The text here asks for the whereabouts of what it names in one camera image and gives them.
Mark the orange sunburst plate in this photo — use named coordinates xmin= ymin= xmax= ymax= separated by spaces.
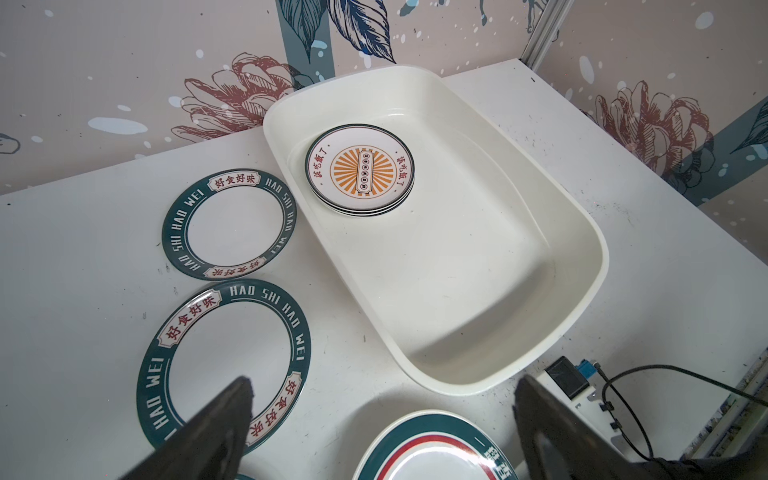
xmin=304 ymin=123 xmax=416 ymax=217

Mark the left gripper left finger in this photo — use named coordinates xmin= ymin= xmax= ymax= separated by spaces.
xmin=124 ymin=376 xmax=253 ymax=480

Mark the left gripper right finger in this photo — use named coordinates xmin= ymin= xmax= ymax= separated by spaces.
xmin=514 ymin=375 xmax=650 ymax=479

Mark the right thin black cable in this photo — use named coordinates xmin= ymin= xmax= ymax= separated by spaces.
xmin=593 ymin=361 xmax=768 ymax=463

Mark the white plastic bin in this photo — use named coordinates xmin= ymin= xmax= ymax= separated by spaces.
xmin=263 ymin=66 xmax=609 ymax=396

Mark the green ring plate mid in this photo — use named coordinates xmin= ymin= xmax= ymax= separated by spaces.
xmin=136 ymin=279 xmax=312 ymax=453

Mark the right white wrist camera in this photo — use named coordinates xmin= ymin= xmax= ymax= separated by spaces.
xmin=534 ymin=356 xmax=622 ymax=453

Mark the green ring plate back left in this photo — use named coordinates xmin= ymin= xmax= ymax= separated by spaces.
xmin=161 ymin=169 xmax=297 ymax=281

